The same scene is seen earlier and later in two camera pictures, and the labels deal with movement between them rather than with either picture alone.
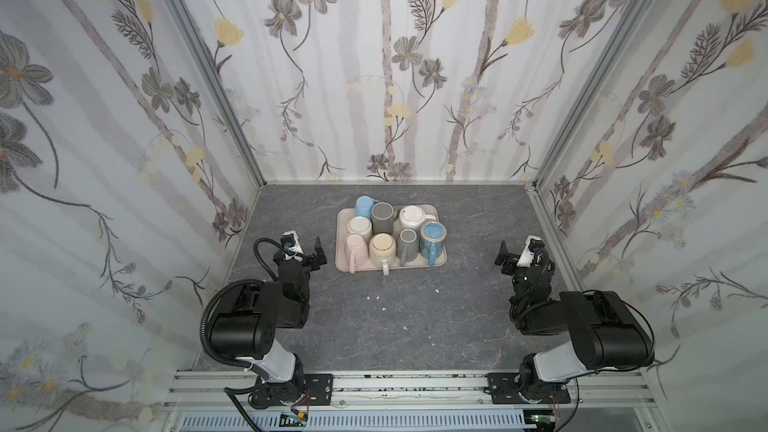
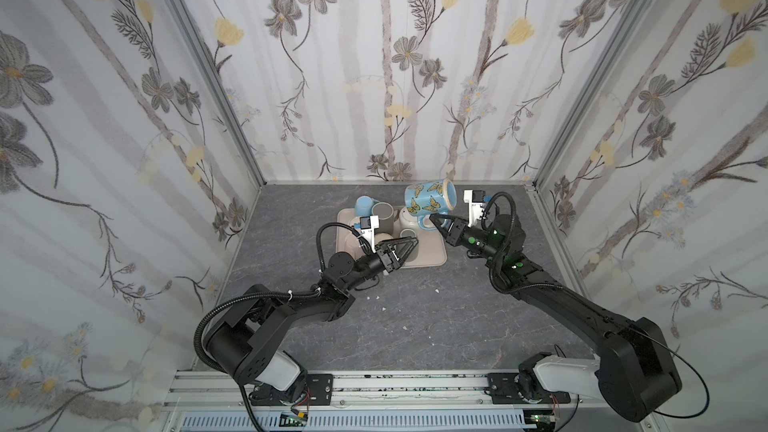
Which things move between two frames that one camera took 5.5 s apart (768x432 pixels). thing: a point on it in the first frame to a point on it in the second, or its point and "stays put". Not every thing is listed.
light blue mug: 363,206 stays put
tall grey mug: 383,216 stays put
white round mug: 414,217 stays put
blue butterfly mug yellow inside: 432,236 to 425,199
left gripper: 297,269 to 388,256
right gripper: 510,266 to 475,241
